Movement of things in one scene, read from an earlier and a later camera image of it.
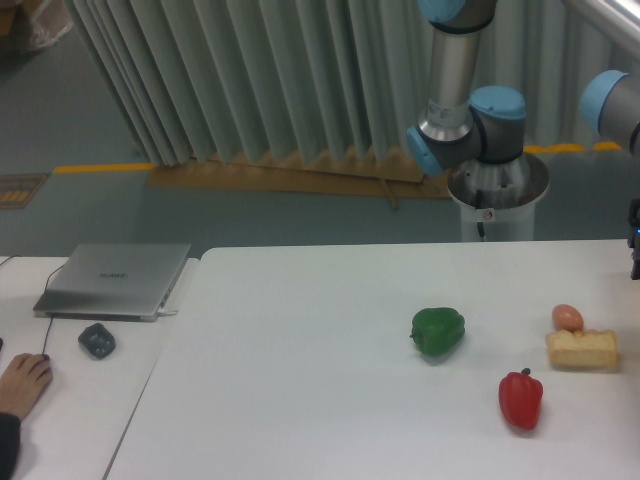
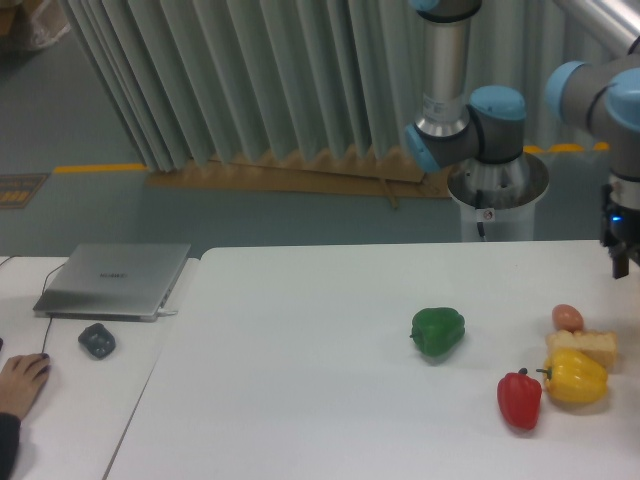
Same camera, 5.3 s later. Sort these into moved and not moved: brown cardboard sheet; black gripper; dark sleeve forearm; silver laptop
Moved: black gripper
Not moved: brown cardboard sheet; dark sleeve forearm; silver laptop
